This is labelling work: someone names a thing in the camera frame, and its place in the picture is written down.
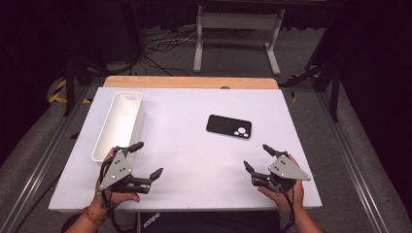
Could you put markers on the black phone case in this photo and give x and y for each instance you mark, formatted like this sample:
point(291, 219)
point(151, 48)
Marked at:
point(223, 124)

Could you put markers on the person's right hand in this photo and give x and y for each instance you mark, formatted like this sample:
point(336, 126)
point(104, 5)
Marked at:
point(296, 197)

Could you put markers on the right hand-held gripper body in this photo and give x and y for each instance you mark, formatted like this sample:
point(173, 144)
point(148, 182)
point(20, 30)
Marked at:
point(286, 170)

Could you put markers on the aluminium floor rail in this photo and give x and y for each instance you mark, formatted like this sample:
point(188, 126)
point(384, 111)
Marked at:
point(353, 161)
point(39, 168)

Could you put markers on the yellow black floor tape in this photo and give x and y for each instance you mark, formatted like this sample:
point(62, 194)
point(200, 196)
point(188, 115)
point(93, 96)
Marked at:
point(58, 93)

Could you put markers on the white plastic storage box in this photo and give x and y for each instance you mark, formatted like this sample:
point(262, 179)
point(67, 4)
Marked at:
point(121, 119)

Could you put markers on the person's black shirt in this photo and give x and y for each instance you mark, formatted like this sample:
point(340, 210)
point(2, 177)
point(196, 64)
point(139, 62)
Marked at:
point(210, 223)

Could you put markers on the black metal stand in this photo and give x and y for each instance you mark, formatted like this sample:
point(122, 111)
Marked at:
point(333, 90)
point(69, 87)

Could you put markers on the white metal stand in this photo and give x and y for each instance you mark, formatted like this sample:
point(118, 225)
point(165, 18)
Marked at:
point(238, 21)

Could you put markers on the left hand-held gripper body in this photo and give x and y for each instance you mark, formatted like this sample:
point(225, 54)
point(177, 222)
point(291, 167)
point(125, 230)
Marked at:
point(118, 170)

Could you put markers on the person's left hand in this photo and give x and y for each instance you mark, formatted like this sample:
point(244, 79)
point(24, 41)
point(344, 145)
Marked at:
point(116, 199)

